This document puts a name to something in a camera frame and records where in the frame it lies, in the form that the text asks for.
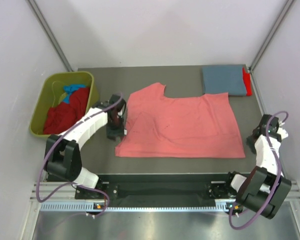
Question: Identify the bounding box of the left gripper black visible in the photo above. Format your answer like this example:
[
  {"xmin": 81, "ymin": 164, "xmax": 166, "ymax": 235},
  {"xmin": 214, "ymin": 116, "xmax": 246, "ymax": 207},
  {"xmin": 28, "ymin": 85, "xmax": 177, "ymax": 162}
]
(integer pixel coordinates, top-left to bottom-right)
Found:
[{"xmin": 106, "ymin": 114, "xmax": 124, "ymax": 142}]

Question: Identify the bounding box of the pink t shirt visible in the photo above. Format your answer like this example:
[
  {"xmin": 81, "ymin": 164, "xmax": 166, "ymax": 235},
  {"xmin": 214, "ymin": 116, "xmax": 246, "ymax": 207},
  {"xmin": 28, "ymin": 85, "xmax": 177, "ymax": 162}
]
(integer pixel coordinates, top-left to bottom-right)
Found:
[{"xmin": 115, "ymin": 82, "xmax": 246, "ymax": 159}]

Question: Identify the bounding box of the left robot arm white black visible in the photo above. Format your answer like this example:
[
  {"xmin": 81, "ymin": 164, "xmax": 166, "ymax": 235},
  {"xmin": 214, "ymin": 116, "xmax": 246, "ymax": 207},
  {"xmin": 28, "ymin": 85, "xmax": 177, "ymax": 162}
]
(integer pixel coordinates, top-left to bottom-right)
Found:
[{"xmin": 43, "ymin": 93, "xmax": 127, "ymax": 199}]

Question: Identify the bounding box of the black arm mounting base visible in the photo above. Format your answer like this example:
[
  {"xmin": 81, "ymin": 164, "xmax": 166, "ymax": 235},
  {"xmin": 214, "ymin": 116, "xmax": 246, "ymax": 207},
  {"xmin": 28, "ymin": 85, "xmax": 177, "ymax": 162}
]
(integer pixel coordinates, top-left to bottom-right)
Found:
[{"xmin": 97, "ymin": 173, "xmax": 235, "ymax": 207}]

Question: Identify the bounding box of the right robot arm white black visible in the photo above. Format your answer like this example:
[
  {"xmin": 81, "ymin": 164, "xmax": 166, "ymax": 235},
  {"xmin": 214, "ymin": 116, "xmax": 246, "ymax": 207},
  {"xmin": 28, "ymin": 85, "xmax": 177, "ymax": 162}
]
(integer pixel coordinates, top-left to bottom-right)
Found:
[{"xmin": 223, "ymin": 114, "xmax": 292, "ymax": 219}]

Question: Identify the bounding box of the dark red t shirt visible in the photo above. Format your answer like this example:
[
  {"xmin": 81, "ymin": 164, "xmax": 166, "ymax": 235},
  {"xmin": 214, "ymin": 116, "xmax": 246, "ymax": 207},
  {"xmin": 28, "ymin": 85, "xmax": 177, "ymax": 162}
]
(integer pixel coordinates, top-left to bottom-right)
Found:
[{"xmin": 43, "ymin": 87, "xmax": 90, "ymax": 135}]

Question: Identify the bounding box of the blue t shirt in bin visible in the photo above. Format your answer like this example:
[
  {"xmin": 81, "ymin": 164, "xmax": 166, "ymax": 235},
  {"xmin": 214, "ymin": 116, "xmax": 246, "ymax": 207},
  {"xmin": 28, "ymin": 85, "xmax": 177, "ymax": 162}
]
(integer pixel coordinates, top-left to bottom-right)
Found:
[{"xmin": 63, "ymin": 84, "xmax": 86, "ymax": 104}]

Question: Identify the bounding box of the folded grey-blue t shirt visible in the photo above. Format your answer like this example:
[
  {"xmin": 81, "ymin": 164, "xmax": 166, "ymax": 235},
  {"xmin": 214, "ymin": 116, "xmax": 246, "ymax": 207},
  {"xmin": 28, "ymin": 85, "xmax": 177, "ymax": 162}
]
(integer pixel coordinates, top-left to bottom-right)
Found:
[{"xmin": 201, "ymin": 64, "xmax": 247, "ymax": 96}]

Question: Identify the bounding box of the folded red t shirt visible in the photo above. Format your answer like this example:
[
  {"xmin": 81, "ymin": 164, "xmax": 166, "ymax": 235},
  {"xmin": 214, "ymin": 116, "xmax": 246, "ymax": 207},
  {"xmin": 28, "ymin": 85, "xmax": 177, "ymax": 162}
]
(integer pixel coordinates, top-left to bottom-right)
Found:
[{"xmin": 242, "ymin": 67, "xmax": 253, "ymax": 96}]

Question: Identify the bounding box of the olive green plastic bin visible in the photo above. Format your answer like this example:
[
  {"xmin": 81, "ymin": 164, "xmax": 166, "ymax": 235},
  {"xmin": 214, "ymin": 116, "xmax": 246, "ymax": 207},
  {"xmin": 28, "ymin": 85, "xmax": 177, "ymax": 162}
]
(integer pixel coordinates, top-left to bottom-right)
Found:
[{"xmin": 29, "ymin": 71, "xmax": 100, "ymax": 139}]

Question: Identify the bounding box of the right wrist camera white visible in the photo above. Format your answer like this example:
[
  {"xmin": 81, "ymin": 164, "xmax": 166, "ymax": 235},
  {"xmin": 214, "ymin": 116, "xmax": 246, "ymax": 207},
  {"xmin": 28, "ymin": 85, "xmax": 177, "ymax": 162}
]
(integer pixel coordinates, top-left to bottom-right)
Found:
[{"xmin": 277, "ymin": 121, "xmax": 289, "ymax": 140}]

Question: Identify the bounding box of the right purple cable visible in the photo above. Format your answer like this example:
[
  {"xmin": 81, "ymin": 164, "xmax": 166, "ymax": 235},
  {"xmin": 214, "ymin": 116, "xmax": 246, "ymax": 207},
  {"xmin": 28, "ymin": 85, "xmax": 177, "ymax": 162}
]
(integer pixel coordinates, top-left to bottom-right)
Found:
[{"xmin": 228, "ymin": 111, "xmax": 290, "ymax": 230}]

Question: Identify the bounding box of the slotted cable duct rail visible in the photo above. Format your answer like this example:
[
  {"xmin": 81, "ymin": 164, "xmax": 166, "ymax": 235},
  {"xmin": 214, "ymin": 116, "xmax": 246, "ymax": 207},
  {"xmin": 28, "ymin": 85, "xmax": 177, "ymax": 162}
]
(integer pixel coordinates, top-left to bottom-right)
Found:
[{"xmin": 40, "ymin": 199, "xmax": 235, "ymax": 213}]

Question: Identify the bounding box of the left aluminium frame post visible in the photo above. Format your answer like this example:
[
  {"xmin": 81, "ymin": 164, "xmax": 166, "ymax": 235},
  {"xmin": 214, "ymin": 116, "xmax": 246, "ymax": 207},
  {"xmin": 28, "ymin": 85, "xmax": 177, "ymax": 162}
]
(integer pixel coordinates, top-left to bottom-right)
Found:
[{"xmin": 26, "ymin": 0, "xmax": 74, "ymax": 72}]

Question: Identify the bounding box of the aluminium frame post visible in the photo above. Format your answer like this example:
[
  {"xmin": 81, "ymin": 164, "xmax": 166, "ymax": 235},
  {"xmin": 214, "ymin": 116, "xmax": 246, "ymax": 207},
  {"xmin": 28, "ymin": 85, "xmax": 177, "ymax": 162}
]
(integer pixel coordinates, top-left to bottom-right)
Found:
[
  {"xmin": 248, "ymin": 0, "xmax": 296, "ymax": 72},
  {"xmin": 26, "ymin": 0, "xmax": 74, "ymax": 72}
]

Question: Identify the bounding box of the right aluminium frame post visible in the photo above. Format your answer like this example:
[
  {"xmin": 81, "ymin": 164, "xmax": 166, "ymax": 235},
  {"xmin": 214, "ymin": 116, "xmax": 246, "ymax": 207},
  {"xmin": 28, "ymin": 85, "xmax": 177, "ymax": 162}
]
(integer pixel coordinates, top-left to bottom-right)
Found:
[{"xmin": 248, "ymin": 0, "xmax": 296, "ymax": 72}]

